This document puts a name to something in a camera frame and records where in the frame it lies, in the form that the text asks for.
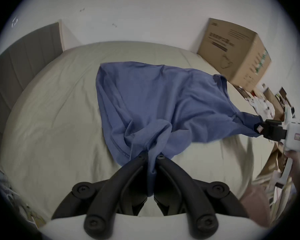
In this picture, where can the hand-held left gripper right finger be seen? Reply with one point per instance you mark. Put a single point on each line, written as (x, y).
(176, 184)

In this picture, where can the person's right hand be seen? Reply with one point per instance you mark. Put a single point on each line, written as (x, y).
(296, 162)

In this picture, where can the blue shirt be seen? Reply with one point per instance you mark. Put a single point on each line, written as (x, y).
(152, 96)

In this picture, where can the small brown cardboard carton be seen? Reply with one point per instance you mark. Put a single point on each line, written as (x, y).
(272, 100)

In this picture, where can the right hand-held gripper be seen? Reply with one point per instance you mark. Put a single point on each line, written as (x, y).
(296, 136)

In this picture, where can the bed with beige sheet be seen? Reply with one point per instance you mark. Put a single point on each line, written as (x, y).
(52, 124)

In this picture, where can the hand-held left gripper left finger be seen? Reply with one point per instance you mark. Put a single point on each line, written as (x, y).
(130, 181)

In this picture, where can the grey padded headboard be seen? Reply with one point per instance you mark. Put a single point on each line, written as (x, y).
(20, 61)

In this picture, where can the large brown cardboard carton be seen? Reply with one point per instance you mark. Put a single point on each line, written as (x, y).
(236, 51)

